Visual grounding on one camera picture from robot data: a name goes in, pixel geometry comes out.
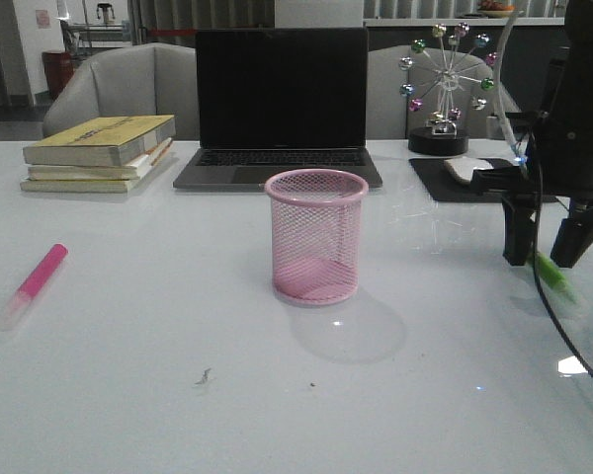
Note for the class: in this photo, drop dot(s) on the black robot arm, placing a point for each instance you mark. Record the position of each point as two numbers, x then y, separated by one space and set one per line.
573 96

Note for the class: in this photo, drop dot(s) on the middle cream book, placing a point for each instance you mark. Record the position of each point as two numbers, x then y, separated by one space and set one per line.
136 169

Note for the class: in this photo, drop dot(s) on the pink highlighter pen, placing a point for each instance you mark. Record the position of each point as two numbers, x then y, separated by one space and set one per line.
29 289

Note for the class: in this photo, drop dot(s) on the top yellow book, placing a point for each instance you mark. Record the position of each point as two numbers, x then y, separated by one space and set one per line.
104 141

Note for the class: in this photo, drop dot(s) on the fruit bowl on counter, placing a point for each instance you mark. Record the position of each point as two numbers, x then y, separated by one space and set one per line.
494 9

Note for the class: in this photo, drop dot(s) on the yellow book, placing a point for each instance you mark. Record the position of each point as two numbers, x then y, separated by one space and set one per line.
91 186
104 141

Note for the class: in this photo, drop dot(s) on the pink mesh pen holder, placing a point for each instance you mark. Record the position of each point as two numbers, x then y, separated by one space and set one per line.
316 221

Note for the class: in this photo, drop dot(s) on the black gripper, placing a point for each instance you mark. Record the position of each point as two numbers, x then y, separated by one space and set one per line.
558 161

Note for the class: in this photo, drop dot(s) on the grey laptop black screen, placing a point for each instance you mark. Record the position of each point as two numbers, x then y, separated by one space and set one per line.
273 100

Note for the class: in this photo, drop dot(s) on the right grey armchair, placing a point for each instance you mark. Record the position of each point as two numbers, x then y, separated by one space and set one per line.
390 99

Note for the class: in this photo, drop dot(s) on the red trash bin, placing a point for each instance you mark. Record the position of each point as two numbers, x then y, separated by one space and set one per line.
58 70

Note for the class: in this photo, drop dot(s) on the white computer mouse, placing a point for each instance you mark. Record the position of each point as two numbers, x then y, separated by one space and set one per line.
462 168

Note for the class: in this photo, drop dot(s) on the black mouse pad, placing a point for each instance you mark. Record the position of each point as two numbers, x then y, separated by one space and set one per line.
442 186

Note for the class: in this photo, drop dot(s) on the grey armchair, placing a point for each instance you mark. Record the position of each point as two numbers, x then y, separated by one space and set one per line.
390 99
150 79

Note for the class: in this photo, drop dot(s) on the ferris wheel desk ornament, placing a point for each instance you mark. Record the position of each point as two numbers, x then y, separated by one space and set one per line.
444 84

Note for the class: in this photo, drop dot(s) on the bottom yellow book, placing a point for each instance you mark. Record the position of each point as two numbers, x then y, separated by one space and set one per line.
91 186

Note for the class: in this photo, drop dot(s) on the green highlighter pen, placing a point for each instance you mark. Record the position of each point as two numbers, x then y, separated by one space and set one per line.
548 275

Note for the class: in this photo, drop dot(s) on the left grey armchair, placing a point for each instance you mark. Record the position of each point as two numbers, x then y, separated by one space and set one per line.
150 79

